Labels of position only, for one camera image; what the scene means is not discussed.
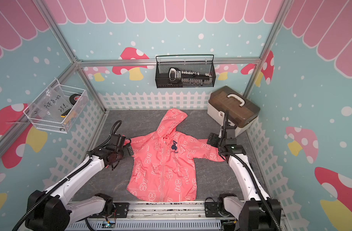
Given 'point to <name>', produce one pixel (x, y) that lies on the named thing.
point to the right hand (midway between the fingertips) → (214, 137)
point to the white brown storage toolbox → (242, 110)
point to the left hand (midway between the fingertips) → (124, 154)
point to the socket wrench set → (190, 78)
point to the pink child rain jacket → (165, 162)
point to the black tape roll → (74, 97)
